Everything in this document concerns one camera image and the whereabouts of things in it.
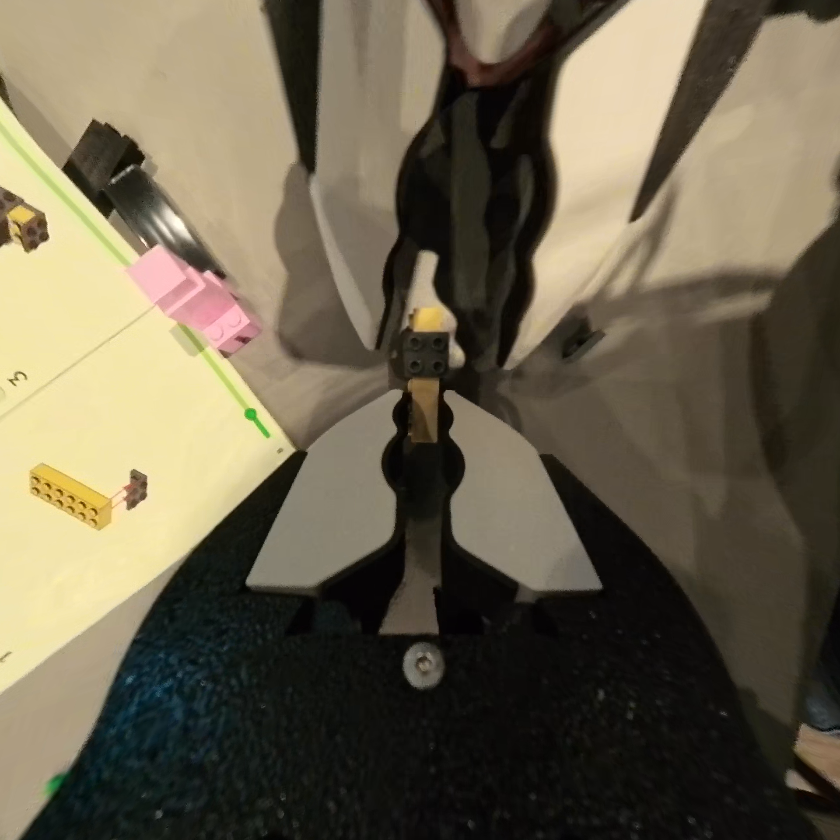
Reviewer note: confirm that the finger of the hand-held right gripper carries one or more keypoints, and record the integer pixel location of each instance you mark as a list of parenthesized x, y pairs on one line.
[(348, 262), (590, 197)]

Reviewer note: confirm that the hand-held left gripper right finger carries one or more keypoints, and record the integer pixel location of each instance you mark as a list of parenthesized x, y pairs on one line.
[(518, 518)]

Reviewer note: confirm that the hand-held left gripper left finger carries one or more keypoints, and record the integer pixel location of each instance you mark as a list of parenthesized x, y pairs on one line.
[(328, 518)]

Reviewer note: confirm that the dark grey bracket brick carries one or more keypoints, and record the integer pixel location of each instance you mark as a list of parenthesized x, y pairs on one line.
[(426, 351)]

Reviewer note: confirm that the yellow and black brick assembly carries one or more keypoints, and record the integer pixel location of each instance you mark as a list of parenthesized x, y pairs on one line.
[(425, 410)]

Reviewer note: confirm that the dark grey bracket plate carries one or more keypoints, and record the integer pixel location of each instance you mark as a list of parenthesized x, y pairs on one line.
[(581, 340)]

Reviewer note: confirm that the grey desk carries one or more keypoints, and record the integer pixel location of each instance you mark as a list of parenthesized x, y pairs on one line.
[(656, 492)]

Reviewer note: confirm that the pink brick pig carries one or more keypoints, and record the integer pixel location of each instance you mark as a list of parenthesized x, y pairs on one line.
[(197, 302)]

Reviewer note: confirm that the pale yellow instruction booklet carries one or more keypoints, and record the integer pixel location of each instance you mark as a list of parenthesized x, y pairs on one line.
[(98, 394)]

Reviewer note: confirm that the black tall brick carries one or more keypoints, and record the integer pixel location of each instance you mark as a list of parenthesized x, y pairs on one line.
[(105, 157)]

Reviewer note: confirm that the small bright green brick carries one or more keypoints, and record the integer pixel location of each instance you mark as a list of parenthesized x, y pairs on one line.
[(57, 784)]

